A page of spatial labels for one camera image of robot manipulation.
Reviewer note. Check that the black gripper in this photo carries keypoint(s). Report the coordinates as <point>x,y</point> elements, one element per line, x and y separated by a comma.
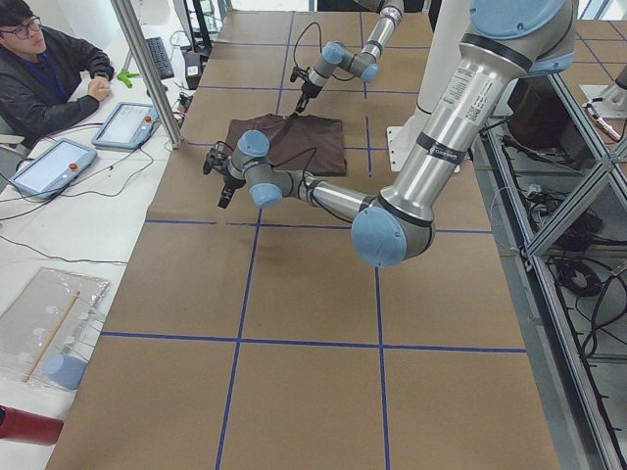
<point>309,90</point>
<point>230,180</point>

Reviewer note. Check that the dark brown t-shirt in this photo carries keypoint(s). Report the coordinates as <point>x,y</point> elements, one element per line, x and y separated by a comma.
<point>313,143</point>

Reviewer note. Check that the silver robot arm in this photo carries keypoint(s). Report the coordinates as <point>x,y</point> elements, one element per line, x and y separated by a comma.
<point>498,42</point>
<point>335,55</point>

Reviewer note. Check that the far teach pendant tablet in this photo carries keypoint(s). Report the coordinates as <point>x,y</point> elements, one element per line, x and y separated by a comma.
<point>128,127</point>

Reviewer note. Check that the teach pendant tablet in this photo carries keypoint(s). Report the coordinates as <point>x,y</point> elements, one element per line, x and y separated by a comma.
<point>54,170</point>
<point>128,127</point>

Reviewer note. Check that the black keyboard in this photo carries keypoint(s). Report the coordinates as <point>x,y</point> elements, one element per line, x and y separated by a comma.
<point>160,57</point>

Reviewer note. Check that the green toy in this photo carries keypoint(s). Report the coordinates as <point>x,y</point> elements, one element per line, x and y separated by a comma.
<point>126,77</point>

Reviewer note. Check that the near teach pendant tablet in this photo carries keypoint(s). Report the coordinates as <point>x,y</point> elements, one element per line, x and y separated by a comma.
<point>54,170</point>

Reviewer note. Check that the wooden stick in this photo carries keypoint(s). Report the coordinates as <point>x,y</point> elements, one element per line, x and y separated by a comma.
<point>50,337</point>

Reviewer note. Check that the seated person in black jacket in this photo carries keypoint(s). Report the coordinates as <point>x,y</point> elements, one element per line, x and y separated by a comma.
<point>50,81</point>

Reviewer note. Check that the clear plastic bag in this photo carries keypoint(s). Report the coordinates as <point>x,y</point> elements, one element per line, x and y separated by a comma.
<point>33,314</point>

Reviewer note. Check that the light blue cup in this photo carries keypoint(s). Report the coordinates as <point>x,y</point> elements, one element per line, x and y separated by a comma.
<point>65,370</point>

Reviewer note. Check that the red cylinder bottle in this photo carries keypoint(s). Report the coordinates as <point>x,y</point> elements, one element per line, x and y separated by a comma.
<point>29,428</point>

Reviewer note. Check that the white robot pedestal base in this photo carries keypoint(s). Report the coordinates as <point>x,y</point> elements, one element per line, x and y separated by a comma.
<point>442,61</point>

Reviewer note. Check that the aluminium frame post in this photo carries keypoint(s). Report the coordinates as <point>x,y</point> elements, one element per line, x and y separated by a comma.
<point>132,32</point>

